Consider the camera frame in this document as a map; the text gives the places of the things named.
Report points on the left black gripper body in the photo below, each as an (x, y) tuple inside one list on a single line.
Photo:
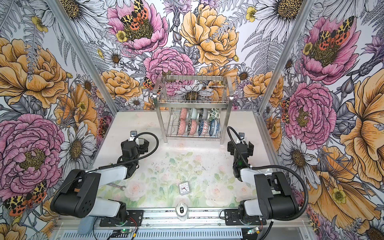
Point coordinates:
[(142, 149)]

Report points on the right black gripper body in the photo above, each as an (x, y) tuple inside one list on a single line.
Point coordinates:
[(231, 146)]

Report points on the blue floral bowl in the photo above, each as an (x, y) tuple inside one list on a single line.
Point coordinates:
[(214, 128)]

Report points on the blue triangle pattern bowl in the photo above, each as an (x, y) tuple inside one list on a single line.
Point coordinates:
[(204, 127)]

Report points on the black white floral bowl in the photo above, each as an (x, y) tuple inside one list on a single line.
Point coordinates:
[(192, 127), (184, 113), (182, 127)]

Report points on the dark navy fan pattern bowl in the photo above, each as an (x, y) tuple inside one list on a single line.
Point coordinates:
[(204, 114)]

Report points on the green leaf pattern bowl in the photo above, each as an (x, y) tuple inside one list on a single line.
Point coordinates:
[(214, 114)]

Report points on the mint green bowl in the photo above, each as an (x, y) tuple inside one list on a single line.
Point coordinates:
[(193, 114)]

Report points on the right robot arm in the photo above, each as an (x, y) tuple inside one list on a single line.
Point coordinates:
[(275, 199)]

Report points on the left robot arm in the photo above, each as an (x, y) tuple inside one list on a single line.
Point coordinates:
[(77, 197)]

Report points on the steel two-tier dish rack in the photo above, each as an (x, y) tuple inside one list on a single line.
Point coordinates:
[(171, 93)]

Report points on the steel wrench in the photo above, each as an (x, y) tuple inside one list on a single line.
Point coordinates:
[(122, 188)]

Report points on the small white square clock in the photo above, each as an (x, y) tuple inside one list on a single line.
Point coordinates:
[(184, 188)]

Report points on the silver can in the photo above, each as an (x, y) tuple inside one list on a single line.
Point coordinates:
[(182, 211)]

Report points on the green circuit board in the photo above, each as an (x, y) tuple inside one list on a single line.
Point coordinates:
[(255, 230)]

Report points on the grey blue sponge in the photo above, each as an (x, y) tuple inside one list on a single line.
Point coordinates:
[(86, 225)]

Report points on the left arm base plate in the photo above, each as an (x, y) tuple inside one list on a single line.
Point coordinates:
[(132, 218)]

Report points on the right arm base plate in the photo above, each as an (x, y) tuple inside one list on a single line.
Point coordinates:
[(234, 217)]

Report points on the aluminium mounting rail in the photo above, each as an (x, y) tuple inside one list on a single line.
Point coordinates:
[(168, 218)]

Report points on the white vented cable duct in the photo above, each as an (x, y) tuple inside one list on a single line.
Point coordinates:
[(152, 234)]

